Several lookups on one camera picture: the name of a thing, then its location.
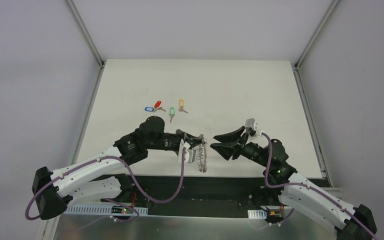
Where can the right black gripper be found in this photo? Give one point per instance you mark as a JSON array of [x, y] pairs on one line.
[[240, 145]]

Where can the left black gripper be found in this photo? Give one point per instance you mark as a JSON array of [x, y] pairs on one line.
[[176, 138]]

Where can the metal disc keyring holder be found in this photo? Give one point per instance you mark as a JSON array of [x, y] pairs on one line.
[[202, 155]]

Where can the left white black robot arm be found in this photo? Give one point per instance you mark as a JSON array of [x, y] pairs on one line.
[[54, 191]]

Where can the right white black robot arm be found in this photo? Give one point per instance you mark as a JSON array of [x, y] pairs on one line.
[[344, 220]]

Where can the yellow tagged key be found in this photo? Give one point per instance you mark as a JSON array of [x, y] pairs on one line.
[[181, 106]]

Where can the green tagged key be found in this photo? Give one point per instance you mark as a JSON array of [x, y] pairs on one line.
[[172, 113]]

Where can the red tagged key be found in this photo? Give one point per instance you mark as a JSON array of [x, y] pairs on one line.
[[158, 106]]

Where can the blue tagged key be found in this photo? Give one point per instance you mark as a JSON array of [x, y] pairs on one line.
[[150, 109]]

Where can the right controller board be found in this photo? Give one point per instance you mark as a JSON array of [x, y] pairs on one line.
[[274, 217]]

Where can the controller board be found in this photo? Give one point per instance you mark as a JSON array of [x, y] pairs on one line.
[[274, 217], [116, 209]]

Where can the left controller board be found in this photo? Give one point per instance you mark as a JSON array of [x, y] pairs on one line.
[[116, 209]]

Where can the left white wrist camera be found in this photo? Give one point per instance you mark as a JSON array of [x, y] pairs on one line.
[[186, 153]]

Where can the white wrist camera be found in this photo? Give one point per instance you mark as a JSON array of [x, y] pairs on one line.
[[251, 124], [186, 153]]

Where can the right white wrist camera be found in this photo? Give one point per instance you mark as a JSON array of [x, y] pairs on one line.
[[251, 124]]

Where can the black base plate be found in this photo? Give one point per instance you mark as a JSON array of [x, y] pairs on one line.
[[213, 197]]

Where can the right white cable duct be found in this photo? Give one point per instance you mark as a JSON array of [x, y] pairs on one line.
[[257, 214]]

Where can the white cable duct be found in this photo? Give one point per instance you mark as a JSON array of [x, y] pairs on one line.
[[101, 210], [257, 214]]

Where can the left white cable duct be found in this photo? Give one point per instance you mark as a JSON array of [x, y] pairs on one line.
[[101, 210]]

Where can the right aluminium frame post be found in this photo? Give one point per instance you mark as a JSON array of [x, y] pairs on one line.
[[317, 32]]

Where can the aluminium frame post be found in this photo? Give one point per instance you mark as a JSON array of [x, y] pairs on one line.
[[84, 32], [317, 32]]

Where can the left aluminium frame post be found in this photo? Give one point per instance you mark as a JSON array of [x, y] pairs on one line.
[[84, 32]]

